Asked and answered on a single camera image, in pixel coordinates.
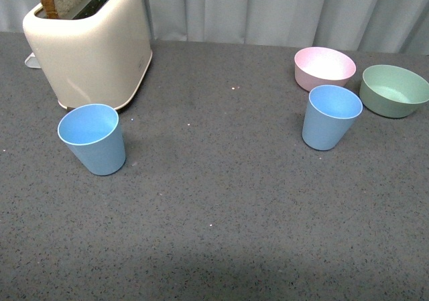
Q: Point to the blue cup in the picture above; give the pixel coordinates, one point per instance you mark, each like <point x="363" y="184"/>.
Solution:
<point x="94" y="135"/>
<point x="330" y="112"/>

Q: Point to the pink bowl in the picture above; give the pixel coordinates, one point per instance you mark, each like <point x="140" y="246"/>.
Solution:
<point x="315" y="66"/>

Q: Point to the cream white toaster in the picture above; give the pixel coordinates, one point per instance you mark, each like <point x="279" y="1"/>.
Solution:
<point x="98" y="59"/>

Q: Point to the green bowl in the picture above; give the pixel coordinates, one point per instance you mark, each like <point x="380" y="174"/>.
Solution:
<point x="392" y="91"/>

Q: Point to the white power plug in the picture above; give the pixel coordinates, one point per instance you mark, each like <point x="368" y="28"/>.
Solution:
<point x="32" y="62"/>

